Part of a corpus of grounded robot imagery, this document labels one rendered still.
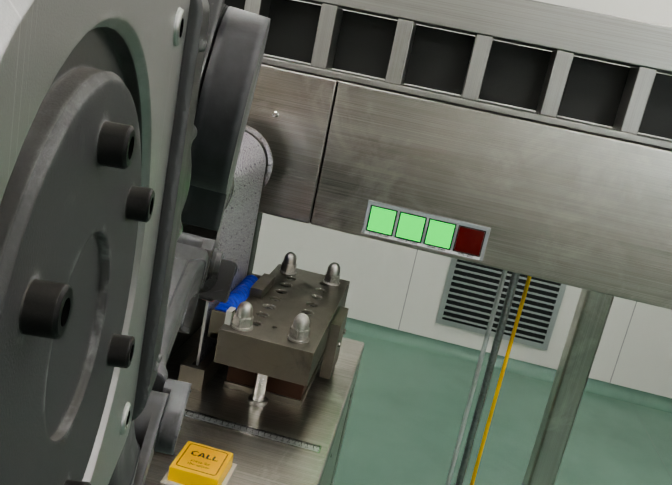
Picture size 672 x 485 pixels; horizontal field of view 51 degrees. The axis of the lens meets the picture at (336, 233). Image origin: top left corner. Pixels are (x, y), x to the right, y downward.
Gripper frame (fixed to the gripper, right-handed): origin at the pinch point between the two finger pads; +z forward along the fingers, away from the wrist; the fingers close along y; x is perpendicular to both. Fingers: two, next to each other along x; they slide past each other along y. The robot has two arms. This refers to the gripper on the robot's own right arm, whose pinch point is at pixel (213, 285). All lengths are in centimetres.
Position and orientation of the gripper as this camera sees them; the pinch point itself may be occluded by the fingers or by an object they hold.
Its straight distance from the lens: 120.6
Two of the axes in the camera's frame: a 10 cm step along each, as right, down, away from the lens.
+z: 0.5, 2.6, 9.6
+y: 9.7, 2.3, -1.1
